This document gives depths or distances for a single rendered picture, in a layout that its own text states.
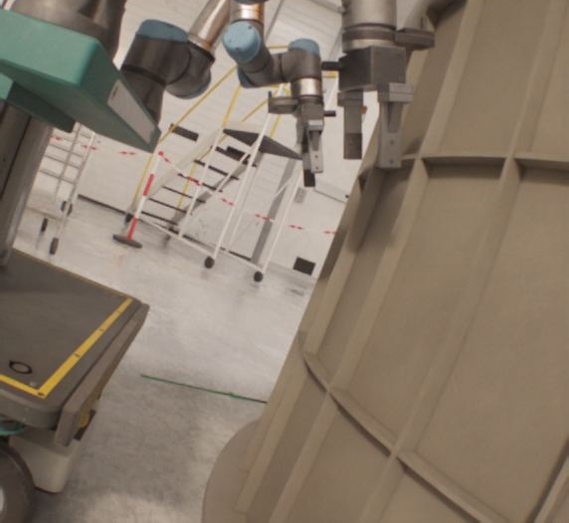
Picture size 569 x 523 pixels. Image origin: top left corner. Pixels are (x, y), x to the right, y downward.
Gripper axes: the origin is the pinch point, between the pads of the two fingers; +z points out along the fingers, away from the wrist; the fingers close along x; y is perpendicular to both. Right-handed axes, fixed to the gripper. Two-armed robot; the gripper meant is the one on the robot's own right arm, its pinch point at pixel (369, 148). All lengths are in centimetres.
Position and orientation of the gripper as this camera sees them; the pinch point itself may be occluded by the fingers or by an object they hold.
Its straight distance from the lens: 67.6
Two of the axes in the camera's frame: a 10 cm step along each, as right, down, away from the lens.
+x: 1.8, 2.2, -9.6
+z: 0.1, 9.7, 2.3
